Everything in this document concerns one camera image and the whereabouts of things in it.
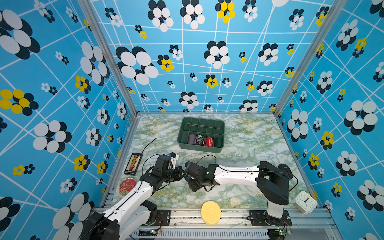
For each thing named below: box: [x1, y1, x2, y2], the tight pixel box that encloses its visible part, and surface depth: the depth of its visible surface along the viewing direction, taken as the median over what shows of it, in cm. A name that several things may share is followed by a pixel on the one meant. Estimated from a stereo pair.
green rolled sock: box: [214, 137, 224, 148], surface depth 98 cm
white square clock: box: [293, 190, 318, 215], surface depth 77 cm
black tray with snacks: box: [123, 152, 143, 176], surface depth 93 cm
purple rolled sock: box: [187, 133, 197, 145], surface depth 99 cm
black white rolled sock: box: [196, 134, 206, 146], surface depth 98 cm
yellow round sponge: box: [201, 201, 222, 226], surface depth 75 cm
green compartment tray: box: [177, 117, 225, 153], surface depth 101 cm
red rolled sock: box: [205, 136, 214, 147], surface depth 98 cm
